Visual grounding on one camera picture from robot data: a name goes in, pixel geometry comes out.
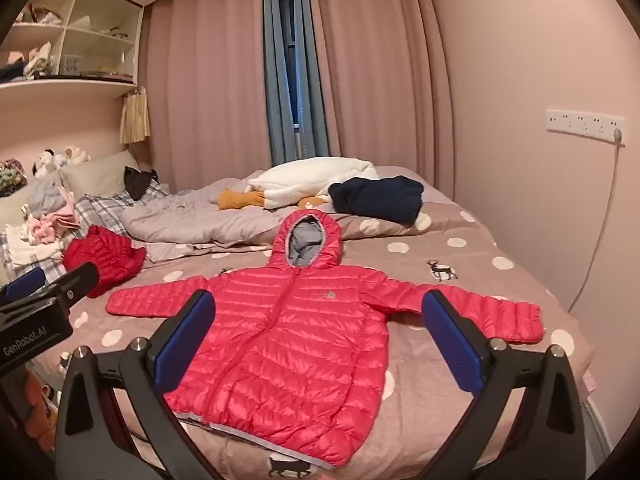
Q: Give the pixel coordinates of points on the navy folded garment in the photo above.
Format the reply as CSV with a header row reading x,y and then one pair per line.
x,y
375,200

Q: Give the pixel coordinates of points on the grey crumpled blanket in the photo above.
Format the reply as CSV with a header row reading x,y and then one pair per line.
x,y
190,220

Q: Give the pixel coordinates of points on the plaid pillow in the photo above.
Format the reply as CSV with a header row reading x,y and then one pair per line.
x,y
102,210

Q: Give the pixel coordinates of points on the beige pleated cloth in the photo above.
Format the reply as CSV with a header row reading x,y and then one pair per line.
x,y
135,117

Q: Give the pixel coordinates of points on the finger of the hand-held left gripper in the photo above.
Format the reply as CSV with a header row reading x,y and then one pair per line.
x,y
75,282
22,282

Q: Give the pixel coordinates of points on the beige pillow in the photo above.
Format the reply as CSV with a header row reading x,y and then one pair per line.
x,y
100,175

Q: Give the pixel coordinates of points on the red down jacket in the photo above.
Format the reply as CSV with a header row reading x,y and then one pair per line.
x,y
105,255

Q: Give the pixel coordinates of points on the black cloth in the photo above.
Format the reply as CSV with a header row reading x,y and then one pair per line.
x,y
139,182

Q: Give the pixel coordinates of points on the pink hooded down jacket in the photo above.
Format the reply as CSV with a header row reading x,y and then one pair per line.
x,y
300,335

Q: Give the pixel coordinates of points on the plaid bed sheet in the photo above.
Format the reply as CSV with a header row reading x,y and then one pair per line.
x,y
6,260

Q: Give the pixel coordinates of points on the blue-grey sheer curtain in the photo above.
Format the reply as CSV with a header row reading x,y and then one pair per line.
x,y
310,60

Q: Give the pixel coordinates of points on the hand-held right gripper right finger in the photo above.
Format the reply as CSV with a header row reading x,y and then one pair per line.
x,y
452,340

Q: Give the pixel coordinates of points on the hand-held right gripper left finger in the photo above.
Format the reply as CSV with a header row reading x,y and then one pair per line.
x,y
185,340

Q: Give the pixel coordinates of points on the white goose plush toy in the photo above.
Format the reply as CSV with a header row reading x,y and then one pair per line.
x,y
310,180

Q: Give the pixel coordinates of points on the floral cushion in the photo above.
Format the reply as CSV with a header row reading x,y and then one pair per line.
x,y
12,177

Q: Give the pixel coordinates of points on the group of small plush toys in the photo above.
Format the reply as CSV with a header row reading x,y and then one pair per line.
x,y
62,157

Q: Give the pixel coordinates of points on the pink curtain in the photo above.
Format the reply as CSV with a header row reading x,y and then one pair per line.
x,y
380,70
205,85

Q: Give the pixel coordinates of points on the window pane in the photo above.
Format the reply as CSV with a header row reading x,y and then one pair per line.
x,y
291,60

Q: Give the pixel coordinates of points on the orange cloth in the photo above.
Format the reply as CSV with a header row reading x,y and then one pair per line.
x,y
35,410

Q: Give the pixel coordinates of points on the white wall power strip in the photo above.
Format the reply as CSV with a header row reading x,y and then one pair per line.
x,y
582,121

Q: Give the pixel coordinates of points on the brown dotted duvet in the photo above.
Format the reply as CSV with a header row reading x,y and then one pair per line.
x,y
475,260

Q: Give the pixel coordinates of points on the stack of clothes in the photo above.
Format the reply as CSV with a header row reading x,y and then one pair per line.
x,y
30,62

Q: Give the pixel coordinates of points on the white shelf unit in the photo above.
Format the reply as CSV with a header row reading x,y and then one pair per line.
x,y
95,35

